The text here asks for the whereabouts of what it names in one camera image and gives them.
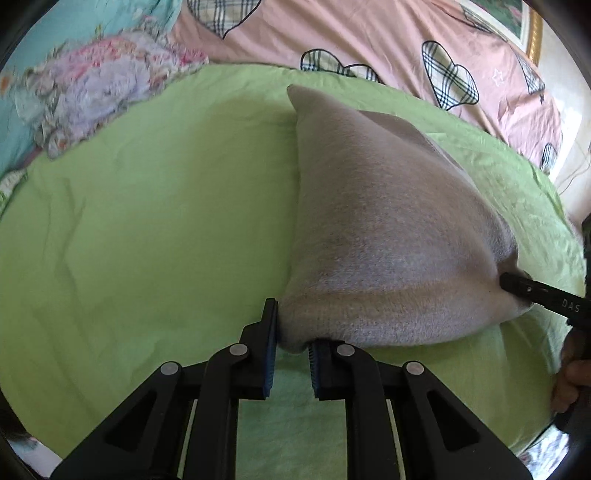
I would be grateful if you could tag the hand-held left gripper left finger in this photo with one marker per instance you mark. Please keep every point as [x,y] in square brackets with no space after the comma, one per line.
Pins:
[270,350]

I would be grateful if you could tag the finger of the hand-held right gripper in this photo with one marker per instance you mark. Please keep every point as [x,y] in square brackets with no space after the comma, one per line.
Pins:
[545,300]

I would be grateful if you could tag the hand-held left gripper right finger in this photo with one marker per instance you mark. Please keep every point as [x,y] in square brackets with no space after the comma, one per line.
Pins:
[316,369]

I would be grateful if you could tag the beige knitted sweater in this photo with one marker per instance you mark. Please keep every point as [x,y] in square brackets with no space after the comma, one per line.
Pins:
[378,207]

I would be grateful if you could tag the person's right hand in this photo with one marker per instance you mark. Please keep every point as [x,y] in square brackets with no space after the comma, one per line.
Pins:
[577,376]

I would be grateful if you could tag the light green bed sheet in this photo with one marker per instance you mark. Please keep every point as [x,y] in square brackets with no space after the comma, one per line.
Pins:
[138,230]

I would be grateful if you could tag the gold framed picture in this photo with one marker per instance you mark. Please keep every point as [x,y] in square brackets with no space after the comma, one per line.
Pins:
[512,18]

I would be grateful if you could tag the green and white patterned cloth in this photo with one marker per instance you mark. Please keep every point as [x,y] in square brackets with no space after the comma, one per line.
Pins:
[9,184]

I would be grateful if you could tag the pink quilt with plaid hearts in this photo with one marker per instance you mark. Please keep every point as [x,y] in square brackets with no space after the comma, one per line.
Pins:
[369,37]

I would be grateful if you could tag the purple floral cloth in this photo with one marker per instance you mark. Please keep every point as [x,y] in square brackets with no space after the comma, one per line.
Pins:
[106,78]

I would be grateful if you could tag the teal floral quilt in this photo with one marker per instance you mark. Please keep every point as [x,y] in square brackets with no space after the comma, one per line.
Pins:
[14,138]

